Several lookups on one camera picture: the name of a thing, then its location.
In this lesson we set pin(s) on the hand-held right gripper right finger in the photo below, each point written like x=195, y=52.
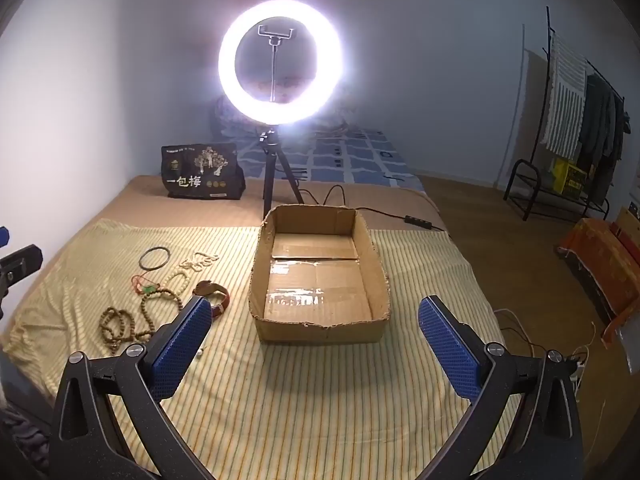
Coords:
x=447, y=345

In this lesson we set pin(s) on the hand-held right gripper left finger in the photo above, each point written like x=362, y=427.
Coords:
x=182, y=345

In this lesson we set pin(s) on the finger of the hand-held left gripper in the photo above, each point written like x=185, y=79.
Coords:
x=22, y=259
x=3, y=236

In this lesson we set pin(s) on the black bangle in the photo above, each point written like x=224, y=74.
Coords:
x=140, y=260

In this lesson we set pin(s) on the cardboard box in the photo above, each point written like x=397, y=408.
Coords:
x=320, y=330

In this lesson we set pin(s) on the white power strip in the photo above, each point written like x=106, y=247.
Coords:
x=578, y=367

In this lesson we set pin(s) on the yellow striped cloth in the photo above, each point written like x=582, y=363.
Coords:
x=300, y=410

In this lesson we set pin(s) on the black printed box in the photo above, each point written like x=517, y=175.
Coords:
x=200, y=175

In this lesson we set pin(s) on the grey knit garment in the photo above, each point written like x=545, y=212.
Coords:
x=22, y=435

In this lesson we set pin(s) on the black clothes rack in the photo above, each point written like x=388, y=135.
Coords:
x=520, y=180

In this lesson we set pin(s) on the black tripod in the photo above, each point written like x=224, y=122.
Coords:
x=268, y=160

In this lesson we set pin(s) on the yellow box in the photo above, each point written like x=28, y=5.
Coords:
x=569, y=176

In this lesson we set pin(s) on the blue patterned blanket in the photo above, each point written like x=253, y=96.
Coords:
x=350, y=160

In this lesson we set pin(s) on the dark hanging clothes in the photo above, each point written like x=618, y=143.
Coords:
x=602, y=135

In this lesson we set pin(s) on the striped towel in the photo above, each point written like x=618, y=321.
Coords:
x=565, y=95

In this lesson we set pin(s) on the phone holder clamp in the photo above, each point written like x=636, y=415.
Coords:
x=274, y=35

